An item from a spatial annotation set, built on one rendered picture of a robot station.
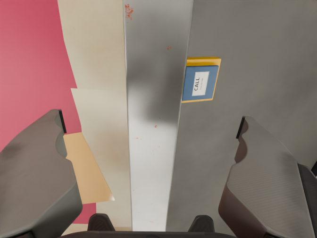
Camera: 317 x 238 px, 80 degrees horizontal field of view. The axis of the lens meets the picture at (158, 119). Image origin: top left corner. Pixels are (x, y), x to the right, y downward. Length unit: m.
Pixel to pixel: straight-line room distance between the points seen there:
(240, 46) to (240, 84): 0.36
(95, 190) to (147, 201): 0.08
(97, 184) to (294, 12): 2.07
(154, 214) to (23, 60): 0.18
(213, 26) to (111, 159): 1.54
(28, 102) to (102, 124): 0.07
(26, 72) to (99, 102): 0.06
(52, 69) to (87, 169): 0.11
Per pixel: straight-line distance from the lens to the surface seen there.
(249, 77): 2.04
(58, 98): 0.19
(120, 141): 0.20
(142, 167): 0.17
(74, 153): 0.22
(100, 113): 0.18
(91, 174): 0.24
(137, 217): 0.22
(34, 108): 0.21
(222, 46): 1.76
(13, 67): 0.20
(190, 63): 0.55
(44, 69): 0.19
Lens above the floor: 1.43
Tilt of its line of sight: 55 degrees down
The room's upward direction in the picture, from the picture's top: 150 degrees clockwise
